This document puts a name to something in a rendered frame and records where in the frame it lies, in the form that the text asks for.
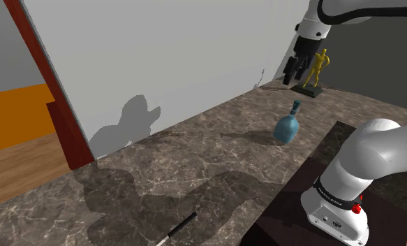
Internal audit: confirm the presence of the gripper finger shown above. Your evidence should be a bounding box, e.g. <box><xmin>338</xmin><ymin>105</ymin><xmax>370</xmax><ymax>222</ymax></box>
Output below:
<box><xmin>295</xmin><ymin>59</ymin><xmax>309</xmax><ymax>81</ymax></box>
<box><xmin>282</xmin><ymin>56</ymin><xmax>299</xmax><ymax>86</ymax></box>

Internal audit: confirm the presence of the yellow human figure statue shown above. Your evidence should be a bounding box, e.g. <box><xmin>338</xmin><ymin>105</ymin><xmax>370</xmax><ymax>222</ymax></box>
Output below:
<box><xmin>290</xmin><ymin>48</ymin><xmax>331</xmax><ymax>99</ymax></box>

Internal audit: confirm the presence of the blue glass bottle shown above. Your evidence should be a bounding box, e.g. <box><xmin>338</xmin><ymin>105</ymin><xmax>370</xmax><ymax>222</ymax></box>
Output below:
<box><xmin>273</xmin><ymin>99</ymin><xmax>302</xmax><ymax>144</ymax></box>

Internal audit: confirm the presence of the black pen with white tip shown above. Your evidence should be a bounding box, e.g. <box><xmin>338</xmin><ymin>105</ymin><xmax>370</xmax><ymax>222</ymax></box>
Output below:
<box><xmin>155</xmin><ymin>212</ymin><xmax>198</xmax><ymax>246</ymax></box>

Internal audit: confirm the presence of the red wooden door frame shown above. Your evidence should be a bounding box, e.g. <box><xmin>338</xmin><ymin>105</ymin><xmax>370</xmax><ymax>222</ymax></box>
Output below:
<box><xmin>3</xmin><ymin>0</ymin><xmax>96</xmax><ymax>171</ymax></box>

